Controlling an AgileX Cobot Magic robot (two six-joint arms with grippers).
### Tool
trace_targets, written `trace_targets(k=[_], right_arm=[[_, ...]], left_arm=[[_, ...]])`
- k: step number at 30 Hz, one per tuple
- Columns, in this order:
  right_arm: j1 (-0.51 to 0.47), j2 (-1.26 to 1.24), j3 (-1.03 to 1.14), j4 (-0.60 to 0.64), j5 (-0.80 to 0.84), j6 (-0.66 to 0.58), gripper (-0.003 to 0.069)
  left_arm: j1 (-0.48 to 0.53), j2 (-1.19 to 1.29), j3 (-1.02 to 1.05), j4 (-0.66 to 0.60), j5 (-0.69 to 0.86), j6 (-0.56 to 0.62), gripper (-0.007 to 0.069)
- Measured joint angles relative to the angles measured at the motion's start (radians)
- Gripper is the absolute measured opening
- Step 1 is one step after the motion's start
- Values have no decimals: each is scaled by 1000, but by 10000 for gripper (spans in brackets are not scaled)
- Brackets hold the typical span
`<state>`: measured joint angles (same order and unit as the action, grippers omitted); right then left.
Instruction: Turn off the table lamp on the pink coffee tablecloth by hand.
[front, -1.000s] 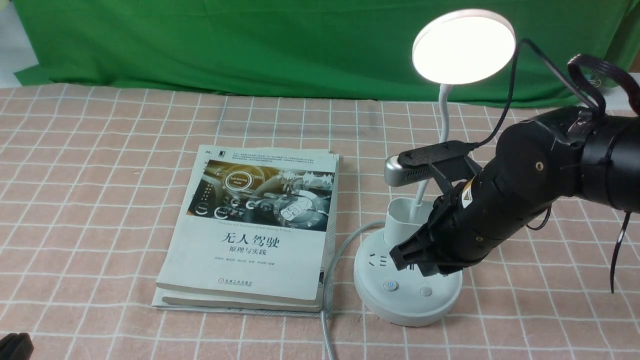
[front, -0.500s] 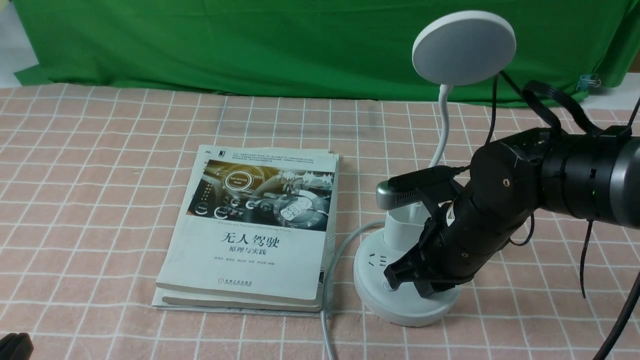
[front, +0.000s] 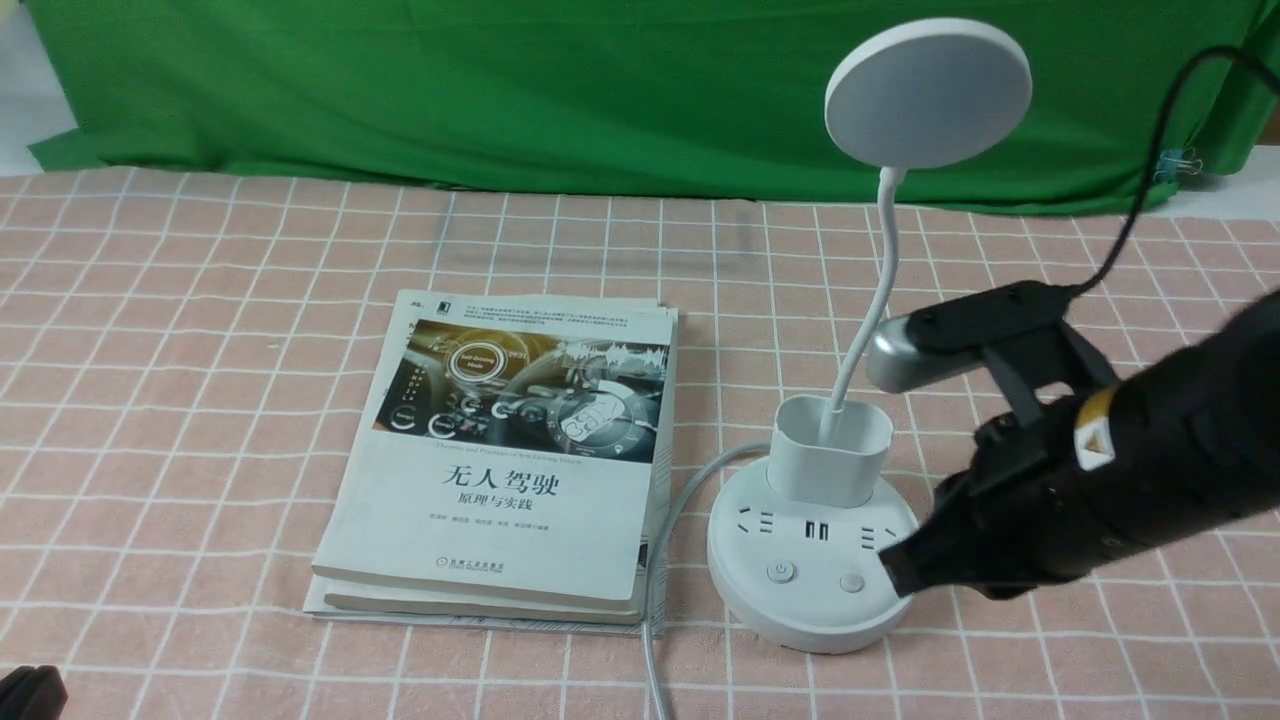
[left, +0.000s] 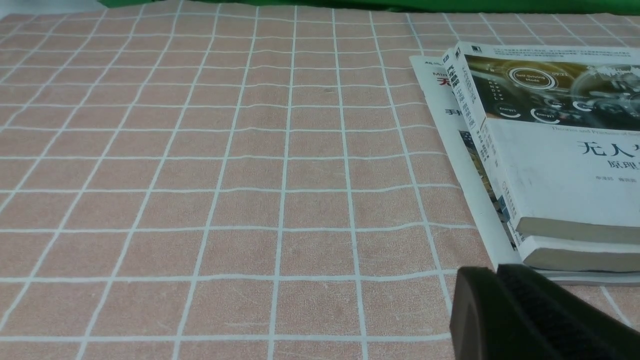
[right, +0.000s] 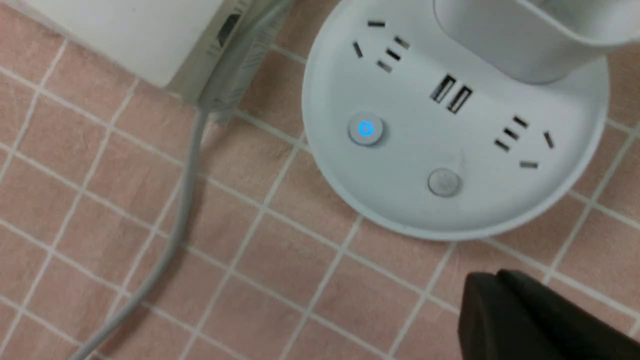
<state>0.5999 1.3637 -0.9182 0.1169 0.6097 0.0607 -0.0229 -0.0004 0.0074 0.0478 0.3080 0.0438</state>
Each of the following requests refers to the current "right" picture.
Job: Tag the pink grid tablecloth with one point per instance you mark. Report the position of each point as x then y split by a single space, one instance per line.
275 266

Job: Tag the grey round lamp button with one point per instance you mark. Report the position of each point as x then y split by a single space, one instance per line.
444 183

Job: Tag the blue-lit lamp power button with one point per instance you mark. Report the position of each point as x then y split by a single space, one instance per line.
366 128

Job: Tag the white round desk lamp base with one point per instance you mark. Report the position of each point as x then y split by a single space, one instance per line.
512 95

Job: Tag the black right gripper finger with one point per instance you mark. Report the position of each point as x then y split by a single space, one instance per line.
509 315

